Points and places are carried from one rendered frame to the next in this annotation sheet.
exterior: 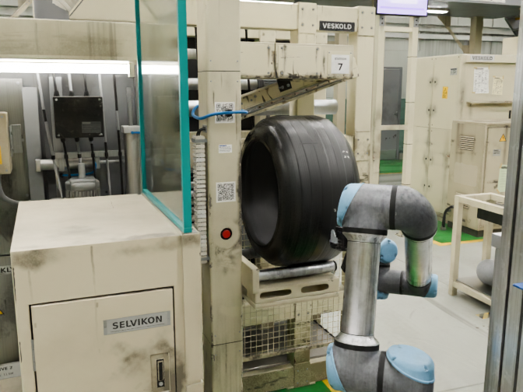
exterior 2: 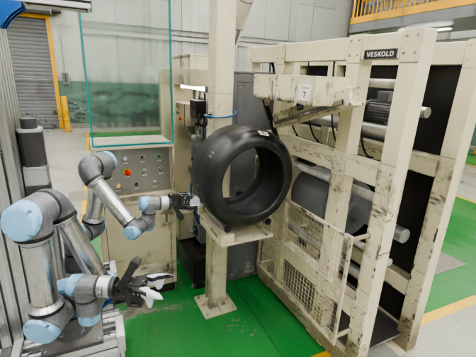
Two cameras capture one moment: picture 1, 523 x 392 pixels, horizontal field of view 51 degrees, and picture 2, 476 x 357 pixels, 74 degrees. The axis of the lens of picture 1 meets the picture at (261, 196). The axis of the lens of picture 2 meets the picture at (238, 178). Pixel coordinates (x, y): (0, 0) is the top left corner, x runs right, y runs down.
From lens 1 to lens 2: 280 cm
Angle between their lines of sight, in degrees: 81
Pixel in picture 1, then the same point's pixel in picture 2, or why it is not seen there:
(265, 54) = (268, 83)
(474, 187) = not seen: outside the picture
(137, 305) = not seen: hidden behind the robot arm
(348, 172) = (204, 165)
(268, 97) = (291, 113)
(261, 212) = (270, 188)
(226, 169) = not seen: hidden behind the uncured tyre
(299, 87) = (307, 109)
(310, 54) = (288, 83)
